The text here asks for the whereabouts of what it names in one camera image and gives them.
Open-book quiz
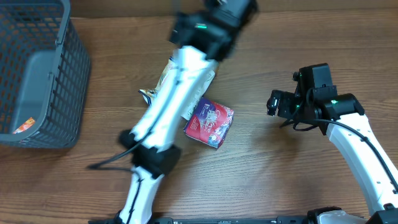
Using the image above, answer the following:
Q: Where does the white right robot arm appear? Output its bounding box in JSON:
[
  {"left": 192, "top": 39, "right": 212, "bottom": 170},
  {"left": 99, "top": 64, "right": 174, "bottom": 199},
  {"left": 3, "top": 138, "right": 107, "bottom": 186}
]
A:
[{"left": 267, "top": 85, "right": 397, "bottom": 223}]

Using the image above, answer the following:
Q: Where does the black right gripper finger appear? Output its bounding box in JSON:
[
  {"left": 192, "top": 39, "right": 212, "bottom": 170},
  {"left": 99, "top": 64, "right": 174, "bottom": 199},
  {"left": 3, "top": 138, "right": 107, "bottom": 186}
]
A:
[
  {"left": 267, "top": 90, "right": 280, "bottom": 105},
  {"left": 267, "top": 105, "right": 277, "bottom": 116}
]

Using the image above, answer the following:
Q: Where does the small orange noodle packet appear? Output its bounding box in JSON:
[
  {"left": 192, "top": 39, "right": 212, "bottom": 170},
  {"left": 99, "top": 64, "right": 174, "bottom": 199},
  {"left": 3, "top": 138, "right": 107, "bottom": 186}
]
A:
[{"left": 13, "top": 117, "right": 35, "bottom": 134}]

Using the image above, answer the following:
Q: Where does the red purple pad package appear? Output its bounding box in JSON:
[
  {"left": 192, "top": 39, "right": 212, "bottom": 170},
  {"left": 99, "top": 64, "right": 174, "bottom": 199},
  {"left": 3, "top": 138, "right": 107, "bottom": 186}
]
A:
[{"left": 183, "top": 97, "right": 234, "bottom": 149}]

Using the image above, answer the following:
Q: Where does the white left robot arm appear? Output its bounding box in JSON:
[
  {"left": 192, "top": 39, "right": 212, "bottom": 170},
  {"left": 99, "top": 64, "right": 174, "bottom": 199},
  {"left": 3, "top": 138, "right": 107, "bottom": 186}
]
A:
[{"left": 88, "top": 0, "right": 258, "bottom": 223}]

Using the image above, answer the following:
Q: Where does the grey plastic mesh basket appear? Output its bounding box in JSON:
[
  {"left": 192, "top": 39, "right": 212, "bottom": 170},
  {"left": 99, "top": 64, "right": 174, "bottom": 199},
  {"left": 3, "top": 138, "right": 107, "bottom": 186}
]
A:
[{"left": 1, "top": 0, "right": 91, "bottom": 149}]

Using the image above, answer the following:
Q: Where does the yellow snack chip bag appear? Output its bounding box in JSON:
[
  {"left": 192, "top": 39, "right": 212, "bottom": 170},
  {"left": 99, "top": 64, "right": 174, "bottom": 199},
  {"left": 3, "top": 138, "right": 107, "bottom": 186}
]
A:
[{"left": 139, "top": 57, "right": 218, "bottom": 120}]

